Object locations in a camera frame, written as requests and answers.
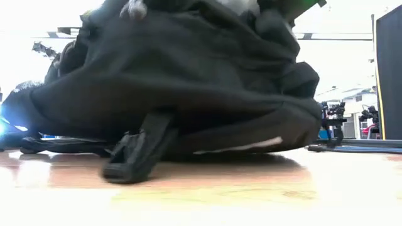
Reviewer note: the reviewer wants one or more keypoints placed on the distant robot with red part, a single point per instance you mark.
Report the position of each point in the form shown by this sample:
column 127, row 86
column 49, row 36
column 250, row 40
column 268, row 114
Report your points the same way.
column 370, row 114

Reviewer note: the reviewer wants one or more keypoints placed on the black curtain partition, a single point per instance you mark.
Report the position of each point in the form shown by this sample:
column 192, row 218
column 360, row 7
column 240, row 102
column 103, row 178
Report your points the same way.
column 391, row 78

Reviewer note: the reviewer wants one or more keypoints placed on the distant robot workstation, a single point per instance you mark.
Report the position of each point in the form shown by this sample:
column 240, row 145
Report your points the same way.
column 333, row 119

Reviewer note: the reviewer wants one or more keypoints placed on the black backpack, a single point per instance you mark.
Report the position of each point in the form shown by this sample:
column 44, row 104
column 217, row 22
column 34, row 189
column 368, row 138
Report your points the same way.
column 172, row 78

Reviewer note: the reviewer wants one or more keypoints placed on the black metal table frame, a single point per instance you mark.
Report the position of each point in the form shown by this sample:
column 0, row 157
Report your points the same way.
column 377, row 142

